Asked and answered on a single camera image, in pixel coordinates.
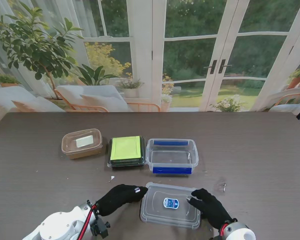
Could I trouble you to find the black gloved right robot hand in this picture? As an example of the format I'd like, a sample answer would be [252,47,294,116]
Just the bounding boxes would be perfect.
[186,188,238,230]

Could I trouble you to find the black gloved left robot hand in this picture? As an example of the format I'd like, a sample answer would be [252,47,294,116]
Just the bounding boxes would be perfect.
[96,184,149,217]

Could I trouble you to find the black plastic tray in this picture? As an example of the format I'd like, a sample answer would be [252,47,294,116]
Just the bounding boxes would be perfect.
[107,138,148,170]

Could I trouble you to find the clear lid with blue mark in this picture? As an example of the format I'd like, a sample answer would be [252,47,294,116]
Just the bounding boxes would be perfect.
[139,181,203,230]

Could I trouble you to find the clear lid with green sheet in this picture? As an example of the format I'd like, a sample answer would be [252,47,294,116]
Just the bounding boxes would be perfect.
[107,135,148,167]

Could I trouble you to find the brown kraft paper container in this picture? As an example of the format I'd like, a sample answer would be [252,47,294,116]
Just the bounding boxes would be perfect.
[61,128,103,160]

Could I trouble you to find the clear container with blue clips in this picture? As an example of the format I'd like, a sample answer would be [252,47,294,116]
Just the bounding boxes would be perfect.
[145,138,200,177]

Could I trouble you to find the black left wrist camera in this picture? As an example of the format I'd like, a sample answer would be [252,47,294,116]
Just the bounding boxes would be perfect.
[89,216,111,239]

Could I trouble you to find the red left arm cable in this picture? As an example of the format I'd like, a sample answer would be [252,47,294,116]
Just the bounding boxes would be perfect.
[77,204,99,240]

